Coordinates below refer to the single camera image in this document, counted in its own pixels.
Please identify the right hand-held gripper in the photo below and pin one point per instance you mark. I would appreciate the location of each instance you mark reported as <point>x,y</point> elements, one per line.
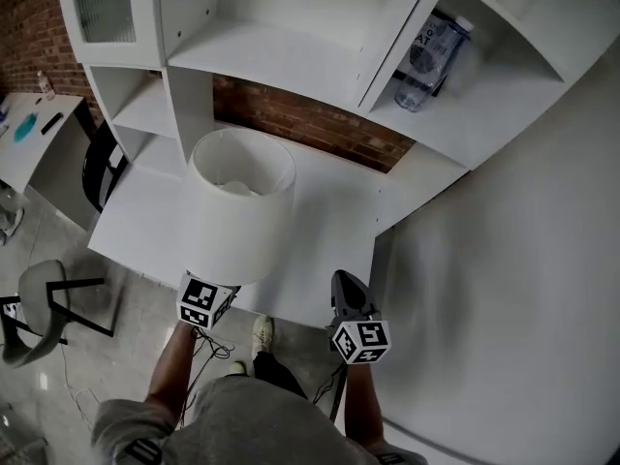
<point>361,339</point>

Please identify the person's black trouser leg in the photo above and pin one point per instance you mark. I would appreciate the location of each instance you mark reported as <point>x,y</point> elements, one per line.
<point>276,373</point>

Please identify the small clear bottle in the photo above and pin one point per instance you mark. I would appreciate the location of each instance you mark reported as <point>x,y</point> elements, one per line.
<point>46,86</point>

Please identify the person's right forearm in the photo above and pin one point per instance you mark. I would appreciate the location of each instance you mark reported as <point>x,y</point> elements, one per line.
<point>363,405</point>

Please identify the white side desk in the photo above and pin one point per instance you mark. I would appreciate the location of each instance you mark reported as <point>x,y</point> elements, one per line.
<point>53,153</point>

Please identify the black remote control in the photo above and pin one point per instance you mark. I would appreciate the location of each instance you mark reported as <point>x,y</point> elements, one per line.
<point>52,124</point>

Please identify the person's grey shirt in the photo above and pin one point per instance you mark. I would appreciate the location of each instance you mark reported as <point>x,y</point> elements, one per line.
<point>252,429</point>

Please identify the clear plastic water bottle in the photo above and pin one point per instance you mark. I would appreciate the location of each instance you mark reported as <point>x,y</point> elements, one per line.
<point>428,71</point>

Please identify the white shade table lamp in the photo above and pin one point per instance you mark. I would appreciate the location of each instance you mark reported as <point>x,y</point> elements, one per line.
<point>242,226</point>

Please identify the person's left forearm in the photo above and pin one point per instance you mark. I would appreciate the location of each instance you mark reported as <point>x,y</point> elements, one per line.
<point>169,376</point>

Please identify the white shelf unit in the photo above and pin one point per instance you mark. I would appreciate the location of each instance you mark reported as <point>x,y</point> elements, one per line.
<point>300,37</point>

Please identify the teal cloth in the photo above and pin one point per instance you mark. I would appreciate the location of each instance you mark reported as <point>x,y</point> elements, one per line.
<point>25,128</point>

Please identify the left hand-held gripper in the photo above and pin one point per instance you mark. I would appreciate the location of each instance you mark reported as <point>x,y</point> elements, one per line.
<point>197,303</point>

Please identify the person's white shoe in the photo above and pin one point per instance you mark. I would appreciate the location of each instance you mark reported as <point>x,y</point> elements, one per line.
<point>238,367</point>
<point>262,334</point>

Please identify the ribbed glass cabinet door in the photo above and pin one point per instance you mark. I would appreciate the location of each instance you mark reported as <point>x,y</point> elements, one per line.
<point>106,8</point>

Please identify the grey chair with black legs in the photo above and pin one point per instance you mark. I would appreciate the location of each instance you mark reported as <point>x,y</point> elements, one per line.
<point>39,308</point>

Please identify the white table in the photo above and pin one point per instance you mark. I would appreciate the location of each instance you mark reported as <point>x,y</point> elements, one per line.
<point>334,201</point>

